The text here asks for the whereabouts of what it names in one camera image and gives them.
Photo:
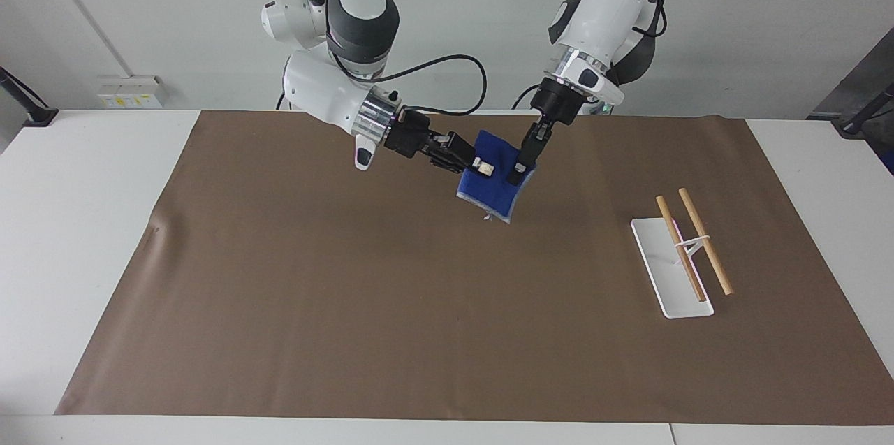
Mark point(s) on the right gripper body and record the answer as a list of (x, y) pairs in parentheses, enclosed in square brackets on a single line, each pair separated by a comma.
[(408, 135)]

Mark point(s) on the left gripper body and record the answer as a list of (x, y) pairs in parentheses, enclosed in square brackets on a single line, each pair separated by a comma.
[(557, 101)]

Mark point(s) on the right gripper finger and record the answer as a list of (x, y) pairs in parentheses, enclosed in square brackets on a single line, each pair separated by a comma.
[(454, 141), (457, 163)]

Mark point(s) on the blue towel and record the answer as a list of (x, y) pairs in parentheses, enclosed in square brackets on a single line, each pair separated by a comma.
[(492, 190)]

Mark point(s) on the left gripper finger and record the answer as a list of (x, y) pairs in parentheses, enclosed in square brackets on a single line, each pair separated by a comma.
[(547, 133), (527, 155)]

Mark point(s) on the white rack with wooden rods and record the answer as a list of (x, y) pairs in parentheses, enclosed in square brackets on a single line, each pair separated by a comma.
[(674, 270)]

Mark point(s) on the white wall socket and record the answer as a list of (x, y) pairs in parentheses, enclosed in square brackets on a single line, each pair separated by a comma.
[(130, 92)]

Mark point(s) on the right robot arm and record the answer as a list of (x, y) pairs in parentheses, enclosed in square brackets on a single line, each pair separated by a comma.
[(318, 92)]

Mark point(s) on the black stand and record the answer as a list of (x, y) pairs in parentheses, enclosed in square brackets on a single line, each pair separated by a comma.
[(862, 117), (28, 106)]

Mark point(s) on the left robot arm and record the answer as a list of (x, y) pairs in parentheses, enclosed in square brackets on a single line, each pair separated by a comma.
[(607, 8)]

